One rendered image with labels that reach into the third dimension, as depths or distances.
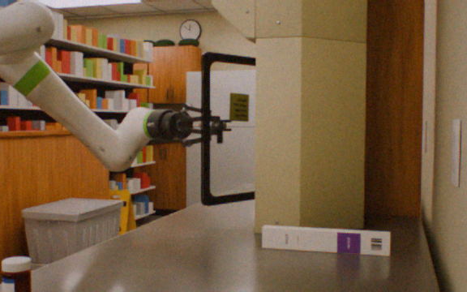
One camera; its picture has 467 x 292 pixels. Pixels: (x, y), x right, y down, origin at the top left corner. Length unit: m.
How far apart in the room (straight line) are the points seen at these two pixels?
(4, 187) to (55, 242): 0.46
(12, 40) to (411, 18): 1.08
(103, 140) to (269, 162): 0.56
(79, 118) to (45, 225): 1.93
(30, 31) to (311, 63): 0.71
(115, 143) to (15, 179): 2.06
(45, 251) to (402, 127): 2.50
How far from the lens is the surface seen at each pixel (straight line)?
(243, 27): 1.35
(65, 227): 3.45
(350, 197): 1.41
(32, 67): 1.64
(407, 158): 1.65
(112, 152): 1.66
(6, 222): 3.64
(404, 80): 1.65
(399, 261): 1.13
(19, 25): 1.48
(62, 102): 1.64
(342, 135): 1.37
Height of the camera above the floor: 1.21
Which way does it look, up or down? 3 degrees down
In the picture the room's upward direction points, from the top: straight up
